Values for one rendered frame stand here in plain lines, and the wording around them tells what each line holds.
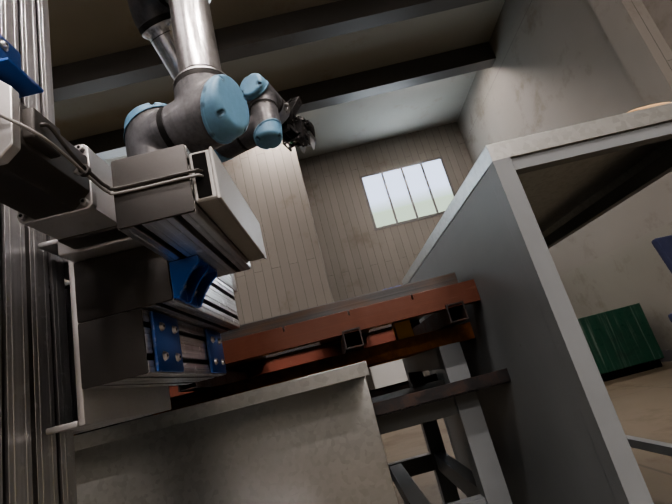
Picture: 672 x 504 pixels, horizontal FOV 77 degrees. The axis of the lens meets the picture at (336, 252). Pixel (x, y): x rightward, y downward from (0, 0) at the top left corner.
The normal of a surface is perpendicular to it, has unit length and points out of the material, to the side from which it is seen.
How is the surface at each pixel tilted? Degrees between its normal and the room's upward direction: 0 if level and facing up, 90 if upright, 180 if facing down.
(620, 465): 90
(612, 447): 90
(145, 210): 90
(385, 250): 90
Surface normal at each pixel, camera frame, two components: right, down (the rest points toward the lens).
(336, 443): -0.01, -0.29
